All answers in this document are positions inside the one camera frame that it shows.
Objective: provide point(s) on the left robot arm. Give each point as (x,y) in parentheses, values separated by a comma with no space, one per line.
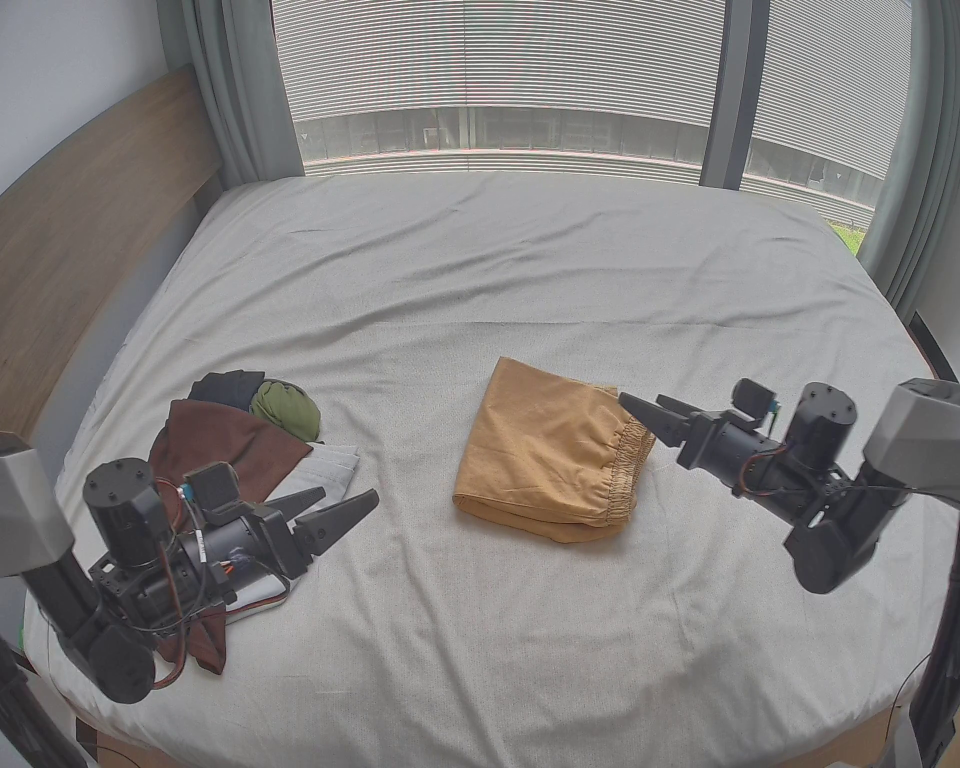
(105,570)

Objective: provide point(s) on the window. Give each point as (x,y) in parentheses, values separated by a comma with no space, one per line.
(525,75)

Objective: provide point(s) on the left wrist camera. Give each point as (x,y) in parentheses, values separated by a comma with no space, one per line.
(214,491)

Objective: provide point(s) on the green garment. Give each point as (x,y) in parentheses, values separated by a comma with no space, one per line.
(289,412)

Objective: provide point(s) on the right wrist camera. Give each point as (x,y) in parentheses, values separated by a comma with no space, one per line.
(754,401)

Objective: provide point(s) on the brown garment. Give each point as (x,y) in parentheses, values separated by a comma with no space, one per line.
(225,442)

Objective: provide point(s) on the bed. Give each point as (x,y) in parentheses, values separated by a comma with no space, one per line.
(525,637)

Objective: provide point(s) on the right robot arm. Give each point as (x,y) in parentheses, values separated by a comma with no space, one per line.
(855,480)

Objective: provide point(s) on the pale blue garment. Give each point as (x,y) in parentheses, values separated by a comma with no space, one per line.
(326,472)

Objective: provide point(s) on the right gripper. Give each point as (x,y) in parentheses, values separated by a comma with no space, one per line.
(720,446)

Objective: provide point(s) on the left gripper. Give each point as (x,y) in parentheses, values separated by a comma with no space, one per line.
(247,547)

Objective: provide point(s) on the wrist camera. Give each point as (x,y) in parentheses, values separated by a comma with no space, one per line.
(754,401)
(214,491)

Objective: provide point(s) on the black garment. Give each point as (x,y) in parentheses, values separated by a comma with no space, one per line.
(225,388)

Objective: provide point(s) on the grey-green curtain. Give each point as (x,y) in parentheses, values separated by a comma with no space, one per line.
(240,90)
(922,187)

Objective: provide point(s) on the tan shorts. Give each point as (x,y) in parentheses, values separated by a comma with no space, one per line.
(547,457)

